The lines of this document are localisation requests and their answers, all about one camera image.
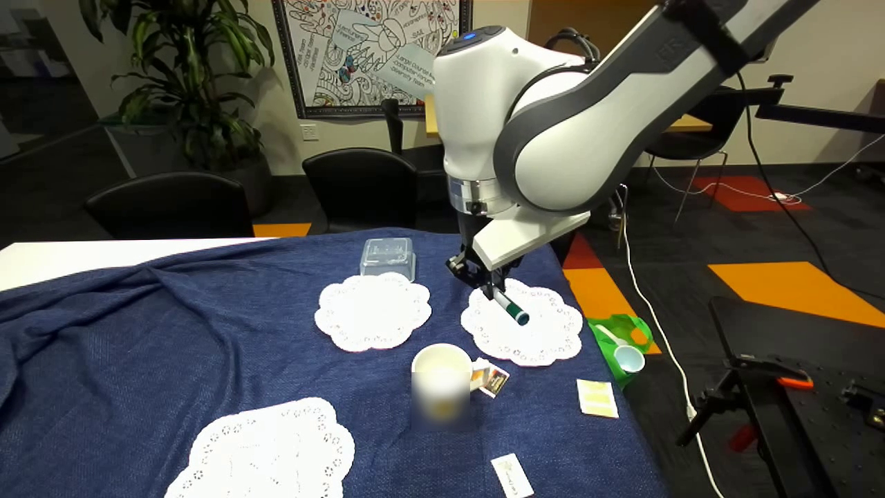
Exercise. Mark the white paper slip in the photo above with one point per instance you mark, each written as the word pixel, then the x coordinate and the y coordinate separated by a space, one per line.
pixel 513 476

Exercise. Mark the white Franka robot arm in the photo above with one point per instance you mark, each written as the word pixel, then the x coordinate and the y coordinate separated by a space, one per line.
pixel 554 155

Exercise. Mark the green plastic scoop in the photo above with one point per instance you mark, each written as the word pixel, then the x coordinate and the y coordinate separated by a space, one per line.
pixel 619 347

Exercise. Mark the wrist camera housing block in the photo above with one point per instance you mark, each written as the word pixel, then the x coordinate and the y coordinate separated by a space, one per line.
pixel 528 238

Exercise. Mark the white paper doily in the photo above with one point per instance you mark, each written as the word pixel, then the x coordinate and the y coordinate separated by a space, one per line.
pixel 264 452
pixel 372 313
pixel 540 335

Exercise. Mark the blue fabric table cloth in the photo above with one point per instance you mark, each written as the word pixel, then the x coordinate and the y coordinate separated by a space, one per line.
pixel 182 350

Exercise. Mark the light wooden table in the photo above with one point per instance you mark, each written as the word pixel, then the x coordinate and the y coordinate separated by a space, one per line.
pixel 687 123

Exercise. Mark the small brown printed packet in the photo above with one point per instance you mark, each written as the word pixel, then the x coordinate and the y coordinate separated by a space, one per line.
pixel 490 380

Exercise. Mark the green marker pen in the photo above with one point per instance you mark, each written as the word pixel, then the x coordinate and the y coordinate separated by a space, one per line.
pixel 513 308

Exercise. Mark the framed drawing poster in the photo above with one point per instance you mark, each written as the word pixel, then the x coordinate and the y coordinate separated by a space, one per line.
pixel 360 50

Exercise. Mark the clear plastic container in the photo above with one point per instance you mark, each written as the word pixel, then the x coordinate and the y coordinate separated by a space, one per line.
pixel 384 257

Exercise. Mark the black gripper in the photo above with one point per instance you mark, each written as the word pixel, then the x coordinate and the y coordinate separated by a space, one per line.
pixel 468 253

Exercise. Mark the small black floor device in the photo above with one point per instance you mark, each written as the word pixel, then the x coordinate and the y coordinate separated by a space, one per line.
pixel 865 404

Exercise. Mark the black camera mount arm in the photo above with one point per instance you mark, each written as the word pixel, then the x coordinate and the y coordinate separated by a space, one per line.
pixel 820 115

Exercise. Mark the white printed ceramic mug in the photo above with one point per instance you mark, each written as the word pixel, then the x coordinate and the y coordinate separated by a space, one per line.
pixel 441 390

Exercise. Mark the black curved-back chair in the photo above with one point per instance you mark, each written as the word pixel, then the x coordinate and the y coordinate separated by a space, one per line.
pixel 360 189
pixel 170 206

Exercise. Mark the yellow sticky note pad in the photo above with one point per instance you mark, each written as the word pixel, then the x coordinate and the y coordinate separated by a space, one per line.
pixel 598 398

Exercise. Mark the green potted plant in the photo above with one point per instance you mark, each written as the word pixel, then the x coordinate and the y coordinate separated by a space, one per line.
pixel 182 73

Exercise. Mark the black office chair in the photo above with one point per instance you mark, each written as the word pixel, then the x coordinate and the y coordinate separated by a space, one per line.
pixel 687 144

